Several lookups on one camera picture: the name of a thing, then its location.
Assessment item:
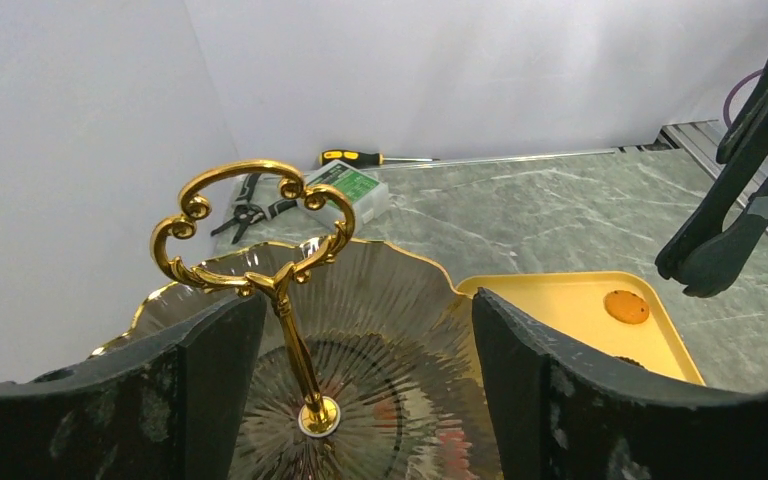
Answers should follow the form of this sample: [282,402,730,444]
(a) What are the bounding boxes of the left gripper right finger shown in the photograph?
[472,289,768,479]

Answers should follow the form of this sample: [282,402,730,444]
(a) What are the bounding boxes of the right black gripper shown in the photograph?
[655,58,768,298]

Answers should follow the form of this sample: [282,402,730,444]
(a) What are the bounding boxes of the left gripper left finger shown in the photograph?
[0,295,267,479]

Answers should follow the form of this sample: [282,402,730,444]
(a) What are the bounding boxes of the black sandwich cookie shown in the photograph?
[614,356,645,369]

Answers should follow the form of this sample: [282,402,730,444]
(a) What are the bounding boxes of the three-tier black dessert stand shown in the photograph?
[96,159,502,479]

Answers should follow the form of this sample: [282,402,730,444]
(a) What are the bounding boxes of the orange macaron right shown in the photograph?
[603,290,650,325]

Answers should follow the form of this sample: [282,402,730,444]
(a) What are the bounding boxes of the yellow serving tray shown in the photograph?
[457,271,705,385]

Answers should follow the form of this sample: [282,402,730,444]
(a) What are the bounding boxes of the black pliers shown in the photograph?
[210,173,297,245]

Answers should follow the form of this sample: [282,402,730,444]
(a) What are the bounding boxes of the green white device box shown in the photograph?
[305,160,390,234]

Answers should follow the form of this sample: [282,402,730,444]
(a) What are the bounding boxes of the yellow black screwdriver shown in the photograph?
[318,149,437,169]

